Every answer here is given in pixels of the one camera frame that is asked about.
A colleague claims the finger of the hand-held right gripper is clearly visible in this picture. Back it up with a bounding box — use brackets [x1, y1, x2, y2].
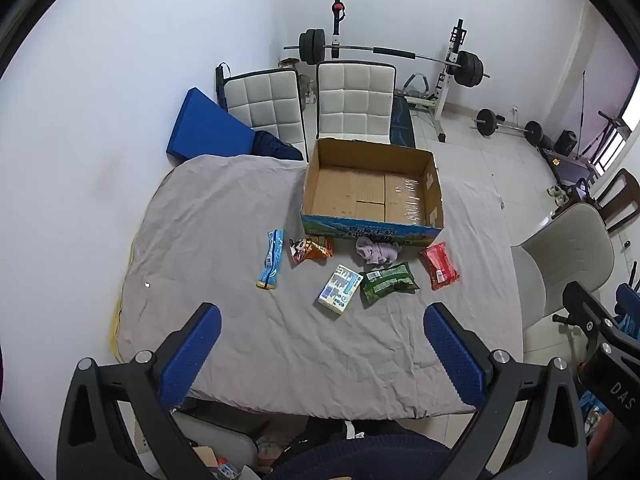
[615, 282, 640, 332]
[552, 280, 624, 357]

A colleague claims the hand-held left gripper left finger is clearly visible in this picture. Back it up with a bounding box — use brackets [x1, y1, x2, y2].
[56, 302, 223, 480]

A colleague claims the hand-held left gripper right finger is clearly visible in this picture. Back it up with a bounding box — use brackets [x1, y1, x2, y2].
[422, 302, 588, 480]

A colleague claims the red snack packet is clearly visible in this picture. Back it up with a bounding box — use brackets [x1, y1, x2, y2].
[419, 242, 460, 291]

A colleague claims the green snack packet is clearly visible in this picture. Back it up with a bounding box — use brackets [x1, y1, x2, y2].
[360, 261, 421, 305]

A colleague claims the long blue packet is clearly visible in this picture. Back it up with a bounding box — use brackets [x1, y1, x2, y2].
[256, 229, 285, 291]

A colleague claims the purple fluffy cloth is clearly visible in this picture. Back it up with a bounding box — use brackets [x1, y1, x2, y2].
[355, 238, 402, 266]

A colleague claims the white and blue tissue pack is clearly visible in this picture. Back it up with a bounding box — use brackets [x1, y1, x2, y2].
[317, 264, 364, 316]

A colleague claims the orange snack packet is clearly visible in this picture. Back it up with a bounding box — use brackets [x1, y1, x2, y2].
[289, 236, 335, 265]

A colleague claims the cardboard box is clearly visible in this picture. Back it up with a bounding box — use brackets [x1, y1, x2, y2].
[301, 137, 445, 250]

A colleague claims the grey plastic chair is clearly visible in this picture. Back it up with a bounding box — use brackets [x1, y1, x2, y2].
[510, 202, 616, 332]

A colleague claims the brown wooden chair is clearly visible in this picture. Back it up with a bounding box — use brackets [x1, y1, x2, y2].
[594, 167, 640, 233]

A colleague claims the person's dark blue clothing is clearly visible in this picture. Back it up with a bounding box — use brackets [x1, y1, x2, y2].
[267, 432, 453, 480]

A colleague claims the dark exercise machine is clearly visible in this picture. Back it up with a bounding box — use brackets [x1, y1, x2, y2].
[542, 145, 603, 188]

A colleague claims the black speaker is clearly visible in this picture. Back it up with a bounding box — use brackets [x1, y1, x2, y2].
[556, 130, 579, 157]

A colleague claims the short barbell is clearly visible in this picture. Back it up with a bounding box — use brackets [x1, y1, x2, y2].
[472, 107, 544, 147]

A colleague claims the dark blue bag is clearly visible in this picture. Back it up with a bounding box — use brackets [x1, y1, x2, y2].
[251, 130, 305, 162]

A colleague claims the blue foam mat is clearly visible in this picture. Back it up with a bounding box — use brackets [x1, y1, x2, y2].
[166, 87, 257, 167]

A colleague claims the white quilted chair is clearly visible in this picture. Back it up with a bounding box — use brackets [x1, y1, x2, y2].
[222, 69, 307, 161]
[316, 61, 396, 147]

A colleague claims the white weight bench rack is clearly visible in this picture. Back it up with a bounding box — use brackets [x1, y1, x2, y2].
[327, 0, 468, 143]

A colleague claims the black strap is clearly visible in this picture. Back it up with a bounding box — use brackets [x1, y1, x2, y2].
[215, 62, 231, 110]

